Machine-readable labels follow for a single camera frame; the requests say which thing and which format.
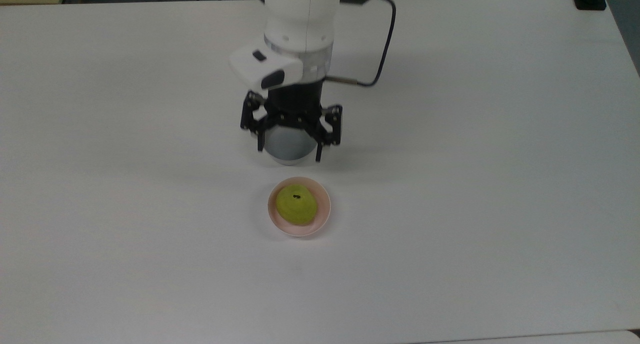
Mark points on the green pear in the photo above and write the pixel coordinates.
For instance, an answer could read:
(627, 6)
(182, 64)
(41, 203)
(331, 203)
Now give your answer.
(297, 204)

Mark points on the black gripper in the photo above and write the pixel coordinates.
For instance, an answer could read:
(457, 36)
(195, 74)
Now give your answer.
(296, 106)

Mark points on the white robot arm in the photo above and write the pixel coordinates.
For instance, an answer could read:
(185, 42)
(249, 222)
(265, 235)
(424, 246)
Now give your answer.
(295, 28)

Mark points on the pink bowl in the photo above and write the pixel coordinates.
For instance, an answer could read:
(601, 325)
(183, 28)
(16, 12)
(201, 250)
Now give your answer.
(322, 219)

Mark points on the grey bowl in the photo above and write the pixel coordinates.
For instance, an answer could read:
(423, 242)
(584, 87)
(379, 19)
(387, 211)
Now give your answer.
(290, 146)

